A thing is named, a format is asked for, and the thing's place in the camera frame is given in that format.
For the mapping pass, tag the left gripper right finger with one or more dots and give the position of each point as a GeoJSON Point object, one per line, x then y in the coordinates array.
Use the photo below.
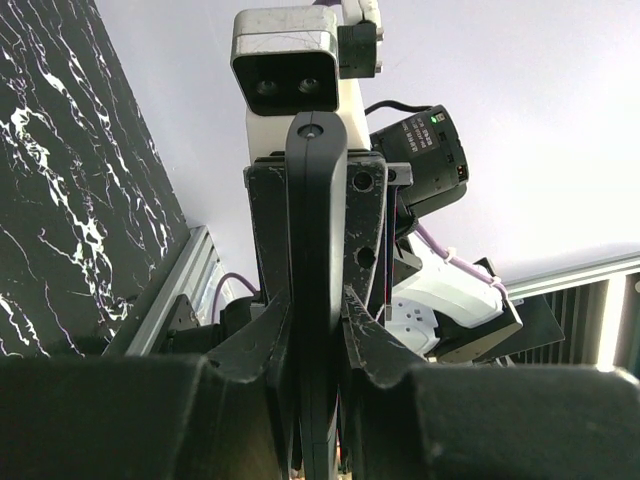
{"type": "Point", "coordinates": [405, 418]}

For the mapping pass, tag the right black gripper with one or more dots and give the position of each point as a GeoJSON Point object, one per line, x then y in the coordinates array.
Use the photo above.
{"type": "Point", "coordinates": [369, 227]}

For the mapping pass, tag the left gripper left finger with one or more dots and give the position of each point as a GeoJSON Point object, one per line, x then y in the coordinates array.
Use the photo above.
{"type": "Point", "coordinates": [212, 416]}

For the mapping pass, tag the black remote control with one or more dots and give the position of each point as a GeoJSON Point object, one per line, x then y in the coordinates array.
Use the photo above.
{"type": "Point", "coordinates": [316, 168]}

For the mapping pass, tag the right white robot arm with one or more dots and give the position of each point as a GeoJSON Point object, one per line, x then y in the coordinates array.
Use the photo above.
{"type": "Point", "coordinates": [437, 304]}

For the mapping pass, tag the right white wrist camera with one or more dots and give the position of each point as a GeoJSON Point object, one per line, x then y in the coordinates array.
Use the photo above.
{"type": "Point", "coordinates": [288, 60]}

